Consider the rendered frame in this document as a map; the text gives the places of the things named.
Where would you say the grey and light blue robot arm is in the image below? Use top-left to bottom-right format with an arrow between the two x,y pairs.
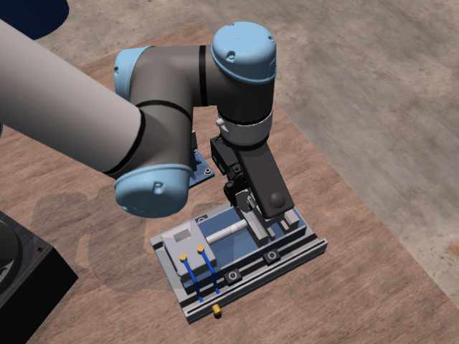
0,19 -> 294,219

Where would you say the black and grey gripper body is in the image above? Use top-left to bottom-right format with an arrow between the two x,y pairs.
210,131 -> 270,191

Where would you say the grey flat bar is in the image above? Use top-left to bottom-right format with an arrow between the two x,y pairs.
278,220 -> 289,234
247,196 -> 275,241

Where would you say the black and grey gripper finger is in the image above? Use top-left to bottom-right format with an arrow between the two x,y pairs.
224,180 -> 251,213
248,188 -> 257,211

